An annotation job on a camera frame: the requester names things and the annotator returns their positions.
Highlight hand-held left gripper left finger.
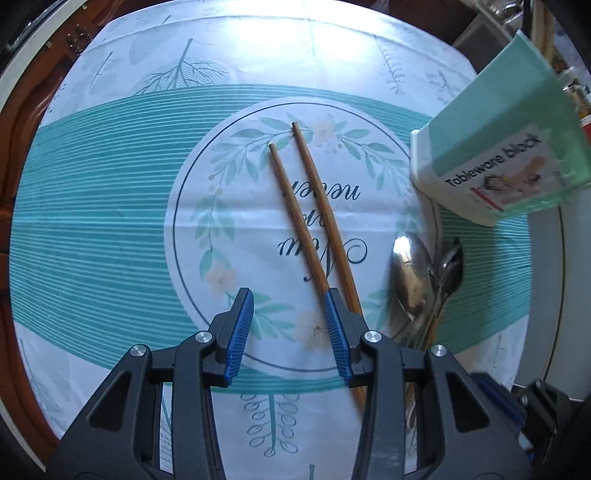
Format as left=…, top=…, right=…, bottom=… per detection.
left=44, top=287, right=254, bottom=480

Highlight large silver spoon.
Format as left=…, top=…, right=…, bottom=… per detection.
left=390, top=232, right=439, bottom=352

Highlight brown wooden kitchen cabinets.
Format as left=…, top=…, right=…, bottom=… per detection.
left=0, top=0, right=102, bottom=457

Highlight brown wooden chopstick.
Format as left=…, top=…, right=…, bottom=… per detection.
left=291, top=121, right=365, bottom=321
left=268, top=143, right=369, bottom=411

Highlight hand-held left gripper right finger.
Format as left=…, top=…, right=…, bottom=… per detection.
left=323, top=288, right=532, bottom=480

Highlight green white utensil holder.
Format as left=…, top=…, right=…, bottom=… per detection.
left=410, top=30, right=591, bottom=228

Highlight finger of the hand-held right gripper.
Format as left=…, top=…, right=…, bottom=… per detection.
left=475, top=373, right=528, bottom=437
left=529, top=377, right=574, bottom=431

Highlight leaf printed teal tablecloth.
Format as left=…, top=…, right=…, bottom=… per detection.
left=9, top=0, right=532, bottom=480

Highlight white refrigerator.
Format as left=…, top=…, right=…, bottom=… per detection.
left=512, top=203, right=591, bottom=402

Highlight white kitchen countertop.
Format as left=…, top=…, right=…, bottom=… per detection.
left=0, top=0, right=88, bottom=121

